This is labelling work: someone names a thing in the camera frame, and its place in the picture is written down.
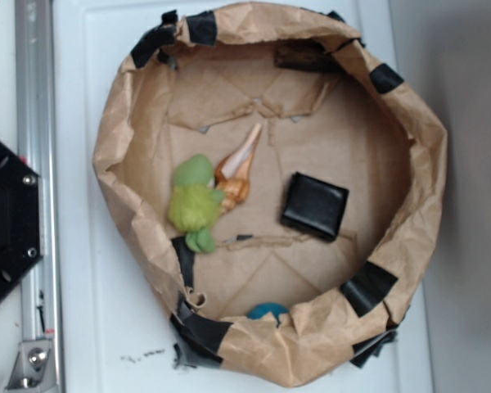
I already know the aluminium extrusion rail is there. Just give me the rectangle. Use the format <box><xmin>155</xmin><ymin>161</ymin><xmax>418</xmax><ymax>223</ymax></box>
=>
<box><xmin>15</xmin><ymin>1</ymin><xmax>65</xmax><ymax>392</ymax></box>

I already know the green plush toy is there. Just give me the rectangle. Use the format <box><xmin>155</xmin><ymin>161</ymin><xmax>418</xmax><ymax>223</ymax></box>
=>
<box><xmin>168</xmin><ymin>154</ymin><xmax>225</xmax><ymax>253</ymax></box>

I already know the brown paper bin with tape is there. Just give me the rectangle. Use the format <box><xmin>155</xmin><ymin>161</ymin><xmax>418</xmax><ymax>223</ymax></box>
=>
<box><xmin>93</xmin><ymin>2</ymin><xmax>448</xmax><ymax>387</ymax></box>

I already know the blue ball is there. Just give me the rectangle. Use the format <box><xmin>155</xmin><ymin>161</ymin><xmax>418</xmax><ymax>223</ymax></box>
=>
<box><xmin>247</xmin><ymin>302</ymin><xmax>289</xmax><ymax>321</ymax></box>

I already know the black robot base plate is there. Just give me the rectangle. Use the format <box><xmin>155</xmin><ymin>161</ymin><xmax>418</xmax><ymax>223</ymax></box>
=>
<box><xmin>0</xmin><ymin>141</ymin><xmax>41</xmax><ymax>303</ymax></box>

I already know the metal corner bracket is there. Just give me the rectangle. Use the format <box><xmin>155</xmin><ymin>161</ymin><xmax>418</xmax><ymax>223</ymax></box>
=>
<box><xmin>4</xmin><ymin>339</ymin><xmax>56</xmax><ymax>392</ymax></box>

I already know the black square box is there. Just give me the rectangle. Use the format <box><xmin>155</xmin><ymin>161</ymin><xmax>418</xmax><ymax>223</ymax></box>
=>
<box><xmin>280</xmin><ymin>172</ymin><xmax>349</xmax><ymax>242</ymax></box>

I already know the orange spiral seashell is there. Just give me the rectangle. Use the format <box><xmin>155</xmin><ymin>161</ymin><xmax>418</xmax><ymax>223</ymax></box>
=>
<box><xmin>214</xmin><ymin>123</ymin><xmax>263</xmax><ymax>213</ymax></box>

